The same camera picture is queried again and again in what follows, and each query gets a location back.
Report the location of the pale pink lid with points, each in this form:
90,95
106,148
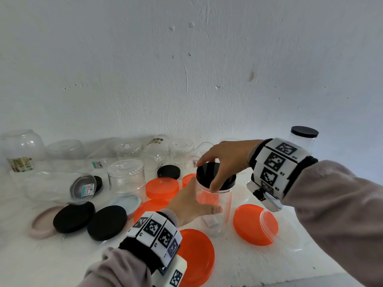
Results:
42,227

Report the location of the person's right forearm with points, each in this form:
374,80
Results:
338,215

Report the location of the wide transparent jar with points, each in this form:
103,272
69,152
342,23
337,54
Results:
269,228

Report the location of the person's left forearm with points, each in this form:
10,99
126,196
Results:
113,270

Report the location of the tall transparent labelled jar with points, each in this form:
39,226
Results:
226,206
300,143

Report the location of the large orange lid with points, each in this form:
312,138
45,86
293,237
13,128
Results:
248,225
149,206
197,257

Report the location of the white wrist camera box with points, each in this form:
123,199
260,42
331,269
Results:
173,275
270,203

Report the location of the black white marker wristband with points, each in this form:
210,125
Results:
155,228
275,164

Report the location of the small orange lid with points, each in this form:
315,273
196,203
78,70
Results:
188,179
162,188

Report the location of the person's left hand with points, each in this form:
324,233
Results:
191,207

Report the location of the group of transparent plastic jars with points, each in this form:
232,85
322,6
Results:
125,176

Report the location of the large black lid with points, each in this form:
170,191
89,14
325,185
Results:
107,223
73,218

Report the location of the person's right hand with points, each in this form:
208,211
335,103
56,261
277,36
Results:
233,156

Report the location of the light blue lid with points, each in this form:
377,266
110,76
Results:
131,204

